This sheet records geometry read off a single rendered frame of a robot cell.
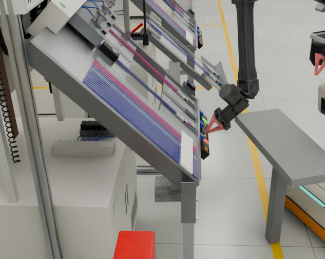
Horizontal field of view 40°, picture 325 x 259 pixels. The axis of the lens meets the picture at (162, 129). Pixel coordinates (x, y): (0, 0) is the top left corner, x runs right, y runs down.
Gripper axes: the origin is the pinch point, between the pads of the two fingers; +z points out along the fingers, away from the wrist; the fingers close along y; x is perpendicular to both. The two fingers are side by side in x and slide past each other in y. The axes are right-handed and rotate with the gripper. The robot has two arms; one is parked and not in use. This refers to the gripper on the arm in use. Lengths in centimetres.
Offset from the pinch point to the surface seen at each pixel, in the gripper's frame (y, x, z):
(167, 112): 4.6, -18.7, 4.7
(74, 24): 7, -67, 3
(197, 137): 7.6, -3.6, 2.9
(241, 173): -78, 68, 31
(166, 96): -8.3, -20.6, 4.4
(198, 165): 27.9, -3.1, 2.9
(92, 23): 4, -63, -1
